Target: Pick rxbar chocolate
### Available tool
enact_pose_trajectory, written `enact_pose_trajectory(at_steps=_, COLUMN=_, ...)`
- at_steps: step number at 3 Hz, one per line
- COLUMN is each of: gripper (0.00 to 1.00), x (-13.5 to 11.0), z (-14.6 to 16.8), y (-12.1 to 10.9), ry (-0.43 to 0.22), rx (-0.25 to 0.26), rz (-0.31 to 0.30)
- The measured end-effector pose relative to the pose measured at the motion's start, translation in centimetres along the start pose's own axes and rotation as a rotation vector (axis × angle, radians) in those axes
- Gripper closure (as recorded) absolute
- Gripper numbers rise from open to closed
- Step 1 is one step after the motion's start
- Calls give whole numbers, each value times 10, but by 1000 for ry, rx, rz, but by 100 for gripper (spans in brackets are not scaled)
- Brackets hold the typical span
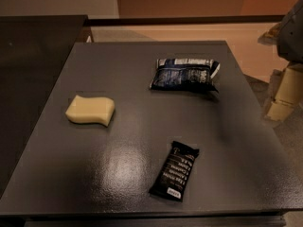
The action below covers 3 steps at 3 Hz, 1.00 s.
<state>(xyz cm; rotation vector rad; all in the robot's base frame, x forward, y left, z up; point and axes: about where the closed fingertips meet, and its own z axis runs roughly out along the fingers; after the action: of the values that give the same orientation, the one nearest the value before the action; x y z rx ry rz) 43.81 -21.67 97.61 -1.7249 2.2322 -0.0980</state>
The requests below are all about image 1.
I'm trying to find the black rxbar chocolate wrapper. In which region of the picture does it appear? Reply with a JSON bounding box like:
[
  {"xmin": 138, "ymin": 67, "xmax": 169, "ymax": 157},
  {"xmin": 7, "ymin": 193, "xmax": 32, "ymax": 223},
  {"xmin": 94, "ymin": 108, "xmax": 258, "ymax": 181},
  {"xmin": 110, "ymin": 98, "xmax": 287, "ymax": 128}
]
[{"xmin": 149, "ymin": 141, "xmax": 200, "ymax": 201}]

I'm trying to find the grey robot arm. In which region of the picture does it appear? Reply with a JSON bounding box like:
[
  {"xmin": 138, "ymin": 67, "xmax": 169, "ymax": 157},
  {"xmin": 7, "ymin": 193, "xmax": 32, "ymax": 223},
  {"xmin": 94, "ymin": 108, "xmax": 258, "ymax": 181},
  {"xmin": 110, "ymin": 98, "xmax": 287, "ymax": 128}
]
[{"xmin": 264, "ymin": 0, "xmax": 303, "ymax": 121}]

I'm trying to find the dark blue snack bag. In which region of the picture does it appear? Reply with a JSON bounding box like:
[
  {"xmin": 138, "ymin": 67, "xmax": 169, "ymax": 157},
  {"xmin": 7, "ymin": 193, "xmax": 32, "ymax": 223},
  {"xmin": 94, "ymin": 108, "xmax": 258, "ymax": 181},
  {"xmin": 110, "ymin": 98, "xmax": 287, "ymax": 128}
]
[{"xmin": 150, "ymin": 58, "xmax": 221, "ymax": 93}]

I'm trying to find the yellow sponge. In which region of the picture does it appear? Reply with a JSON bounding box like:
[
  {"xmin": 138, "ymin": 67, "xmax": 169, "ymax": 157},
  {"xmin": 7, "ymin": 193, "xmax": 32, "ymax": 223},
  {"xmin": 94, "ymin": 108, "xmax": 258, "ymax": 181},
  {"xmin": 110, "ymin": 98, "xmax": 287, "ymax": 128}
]
[{"xmin": 65, "ymin": 96, "xmax": 115, "ymax": 127}]

